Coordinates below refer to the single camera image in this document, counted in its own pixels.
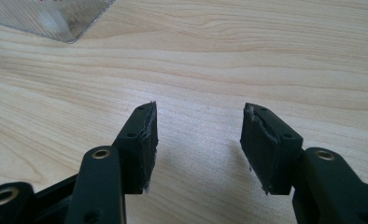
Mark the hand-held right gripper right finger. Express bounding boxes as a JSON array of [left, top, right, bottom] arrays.
[[239, 102, 304, 196]]

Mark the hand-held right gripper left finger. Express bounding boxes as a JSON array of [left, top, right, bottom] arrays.
[[112, 101, 160, 195]]

